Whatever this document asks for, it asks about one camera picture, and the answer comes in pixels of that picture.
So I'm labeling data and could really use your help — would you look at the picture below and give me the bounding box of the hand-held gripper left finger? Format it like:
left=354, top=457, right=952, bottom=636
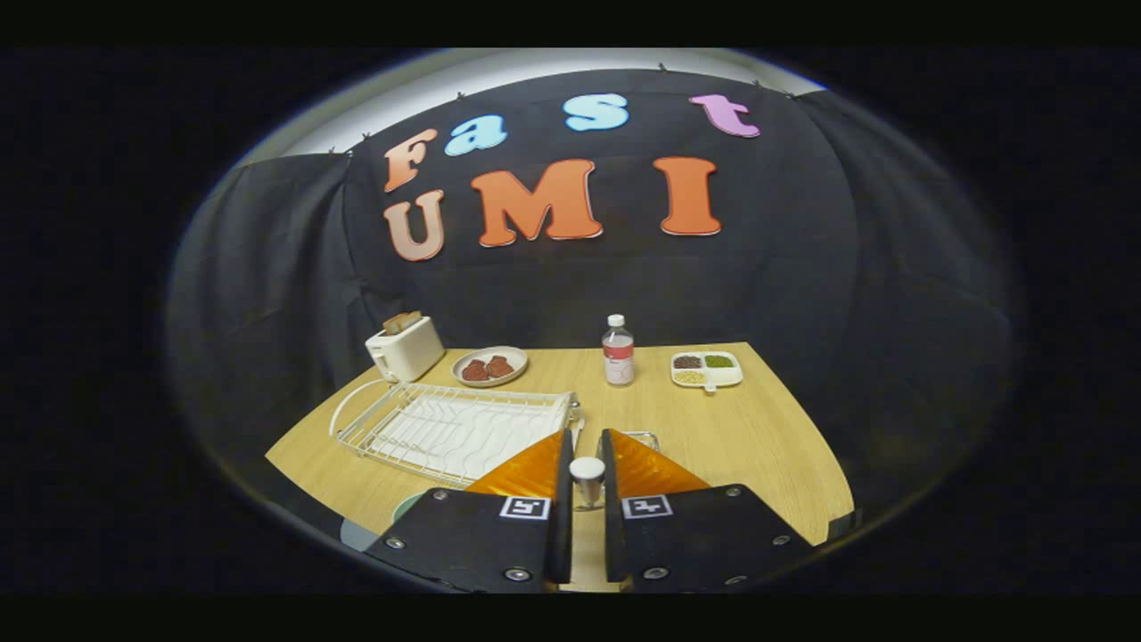
left=364, top=428, right=576, bottom=594

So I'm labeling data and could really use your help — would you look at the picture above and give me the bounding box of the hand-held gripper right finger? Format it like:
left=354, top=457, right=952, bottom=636
left=599, top=428, right=817, bottom=594

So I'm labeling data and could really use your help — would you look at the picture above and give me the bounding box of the pale green plate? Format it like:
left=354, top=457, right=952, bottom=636
left=341, top=490, right=429, bottom=554

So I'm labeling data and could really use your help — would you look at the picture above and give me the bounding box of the spoon with checked handle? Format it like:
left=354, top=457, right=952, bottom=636
left=569, top=457, right=608, bottom=512

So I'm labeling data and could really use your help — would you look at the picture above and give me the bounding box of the white wire dish rack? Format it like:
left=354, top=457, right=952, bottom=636
left=329, top=381, right=583, bottom=490

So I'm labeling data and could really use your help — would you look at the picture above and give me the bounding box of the white divided bean dish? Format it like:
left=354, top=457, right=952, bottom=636
left=670, top=351, right=743, bottom=394

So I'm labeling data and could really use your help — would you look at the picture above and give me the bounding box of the grey plate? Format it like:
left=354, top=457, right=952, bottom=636
left=451, top=346, right=529, bottom=388

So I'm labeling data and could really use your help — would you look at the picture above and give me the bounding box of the white ribbed drip tray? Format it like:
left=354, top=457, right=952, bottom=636
left=368, top=392, right=572, bottom=483

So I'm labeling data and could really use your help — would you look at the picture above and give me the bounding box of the clear plastic bottle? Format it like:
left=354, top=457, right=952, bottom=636
left=602, top=314, right=636, bottom=387

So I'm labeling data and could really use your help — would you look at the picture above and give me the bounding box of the white toaster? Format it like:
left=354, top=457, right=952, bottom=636
left=365, top=317, right=446, bottom=383

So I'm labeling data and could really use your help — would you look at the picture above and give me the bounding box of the black backdrop cloth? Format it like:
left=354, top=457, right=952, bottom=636
left=165, top=70, right=1017, bottom=536

